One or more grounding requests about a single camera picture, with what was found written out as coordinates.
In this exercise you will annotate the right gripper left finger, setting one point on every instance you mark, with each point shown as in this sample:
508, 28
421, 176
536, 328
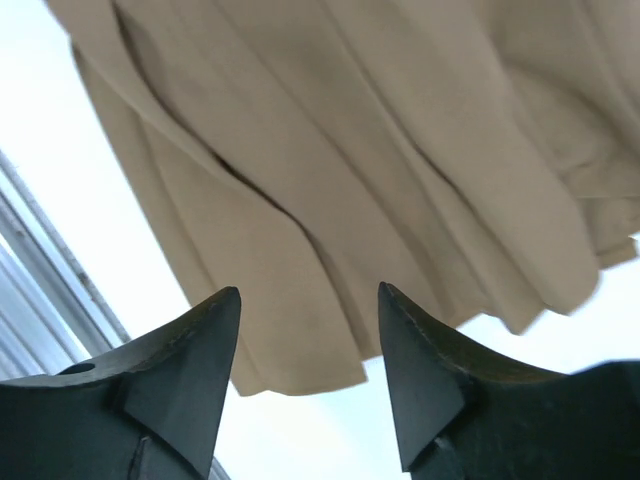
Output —
150, 409

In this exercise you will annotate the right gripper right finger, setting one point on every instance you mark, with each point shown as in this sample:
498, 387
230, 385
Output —
464, 411

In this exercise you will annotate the tan skirt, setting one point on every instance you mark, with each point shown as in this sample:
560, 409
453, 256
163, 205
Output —
482, 156

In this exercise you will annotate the aluminium rail frame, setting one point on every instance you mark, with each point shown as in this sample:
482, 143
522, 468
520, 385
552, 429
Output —
51, 315

